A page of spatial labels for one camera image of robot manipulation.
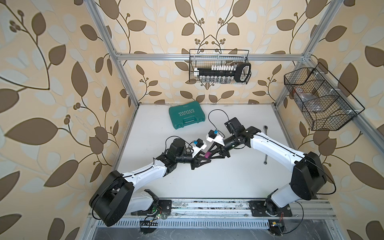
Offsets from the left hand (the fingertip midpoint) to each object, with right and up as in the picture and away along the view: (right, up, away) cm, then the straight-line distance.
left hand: (207, 156), depth 76 cm
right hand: (+1, +2, +1) cm, 2 cm away
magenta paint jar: (0, +2, -3) cm, 3 cm away
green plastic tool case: (-13, +23, +33) cm, 42 cm away
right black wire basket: (+59, +27, -3) cm, 64 cm away
